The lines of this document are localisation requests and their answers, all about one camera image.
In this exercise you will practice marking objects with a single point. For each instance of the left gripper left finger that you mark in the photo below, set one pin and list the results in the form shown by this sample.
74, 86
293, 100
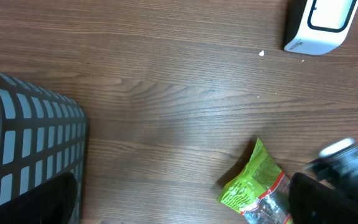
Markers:
51, 202

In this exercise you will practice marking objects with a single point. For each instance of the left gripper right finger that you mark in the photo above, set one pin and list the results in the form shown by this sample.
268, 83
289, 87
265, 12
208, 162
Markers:
314, 203

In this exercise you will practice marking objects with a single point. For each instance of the green gummy candy bag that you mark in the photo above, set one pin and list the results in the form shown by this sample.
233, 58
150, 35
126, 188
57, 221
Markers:
260, 191

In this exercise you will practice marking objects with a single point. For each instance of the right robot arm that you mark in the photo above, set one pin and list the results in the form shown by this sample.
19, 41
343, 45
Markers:
338, 165

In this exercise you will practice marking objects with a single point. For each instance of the white barcode scanner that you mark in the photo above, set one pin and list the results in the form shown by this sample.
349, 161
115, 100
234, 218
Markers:
316, 27

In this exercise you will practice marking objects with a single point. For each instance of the grey plastic mesh basket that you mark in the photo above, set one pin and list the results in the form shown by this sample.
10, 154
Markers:
42, 134

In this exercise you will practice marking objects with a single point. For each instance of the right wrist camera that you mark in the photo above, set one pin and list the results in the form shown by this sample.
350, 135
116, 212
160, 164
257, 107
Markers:
336, 147

